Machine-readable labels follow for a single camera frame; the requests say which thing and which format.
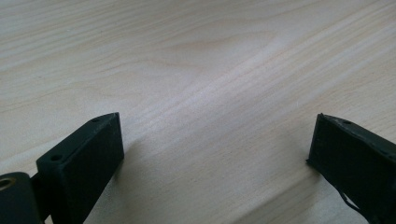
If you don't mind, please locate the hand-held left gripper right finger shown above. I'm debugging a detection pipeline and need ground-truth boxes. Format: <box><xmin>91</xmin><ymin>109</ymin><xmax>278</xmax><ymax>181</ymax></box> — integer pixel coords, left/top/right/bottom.
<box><xmin>306</xmin><ymin>113</ymin><xmax>396</xmax><ymax>224</ymax></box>

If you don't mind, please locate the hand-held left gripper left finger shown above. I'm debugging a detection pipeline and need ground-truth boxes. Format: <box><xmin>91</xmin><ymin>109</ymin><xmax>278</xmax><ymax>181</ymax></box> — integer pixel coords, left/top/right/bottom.
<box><xmin>35</xmin><ymin>112</ymin><xmax>125</xmax><ymax>224</ymax></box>

